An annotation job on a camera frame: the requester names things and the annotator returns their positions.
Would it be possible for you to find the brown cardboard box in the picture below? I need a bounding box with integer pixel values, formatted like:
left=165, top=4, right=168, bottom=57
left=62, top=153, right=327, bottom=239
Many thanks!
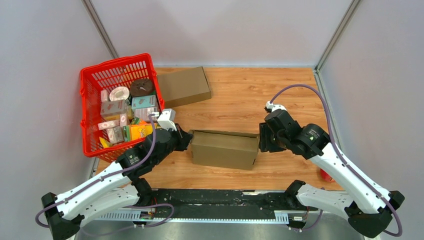
left=157, top=66, right=212, bottom=109

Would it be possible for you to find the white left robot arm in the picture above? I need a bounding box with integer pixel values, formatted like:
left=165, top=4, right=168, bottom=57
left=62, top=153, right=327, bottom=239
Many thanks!
left=41, top=124, right=193, bottom=240

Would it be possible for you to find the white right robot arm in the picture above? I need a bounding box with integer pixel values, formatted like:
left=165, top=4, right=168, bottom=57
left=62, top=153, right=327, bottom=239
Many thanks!
left=259, top=107, right=405, bottom=238

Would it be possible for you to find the orange snack box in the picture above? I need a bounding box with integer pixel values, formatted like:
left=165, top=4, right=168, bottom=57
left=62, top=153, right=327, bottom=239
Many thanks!
left=123, top=124, right=153, bottom=142

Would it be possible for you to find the teal snack box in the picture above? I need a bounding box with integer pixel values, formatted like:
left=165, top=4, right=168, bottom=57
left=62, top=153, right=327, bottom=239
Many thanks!
left=131, top=95, right=158, bottom=110

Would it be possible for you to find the brown round cake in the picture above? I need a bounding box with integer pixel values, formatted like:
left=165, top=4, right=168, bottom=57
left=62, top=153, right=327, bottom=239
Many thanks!
left=129, top=78, right=155, bottom=98

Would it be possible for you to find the pink white carton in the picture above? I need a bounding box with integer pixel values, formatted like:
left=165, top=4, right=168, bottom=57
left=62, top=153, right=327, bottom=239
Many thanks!
left=100, top=100, right=129, bottom=121

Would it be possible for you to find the red apple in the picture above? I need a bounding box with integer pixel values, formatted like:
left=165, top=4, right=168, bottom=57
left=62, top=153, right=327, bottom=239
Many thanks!
left=319, top=169, right=335, bottom=183

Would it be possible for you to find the red plastic basket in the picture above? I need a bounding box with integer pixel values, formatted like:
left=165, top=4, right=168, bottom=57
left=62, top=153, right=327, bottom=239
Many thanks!
left=80, top=53, right=165, bottom=163

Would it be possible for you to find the pink white tape roll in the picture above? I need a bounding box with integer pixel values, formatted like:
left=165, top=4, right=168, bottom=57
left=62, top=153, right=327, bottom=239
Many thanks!
left=109, top=86, right=131, bottom=102

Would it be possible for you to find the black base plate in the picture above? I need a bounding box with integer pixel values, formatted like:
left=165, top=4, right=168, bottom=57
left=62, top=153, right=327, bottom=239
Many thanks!
left=135, top=188, right=307, bottom=220

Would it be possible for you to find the aluminium front rail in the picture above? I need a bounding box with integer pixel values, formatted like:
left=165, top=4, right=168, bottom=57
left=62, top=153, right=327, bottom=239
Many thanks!
left=66, top=187, right=374, bottom=223

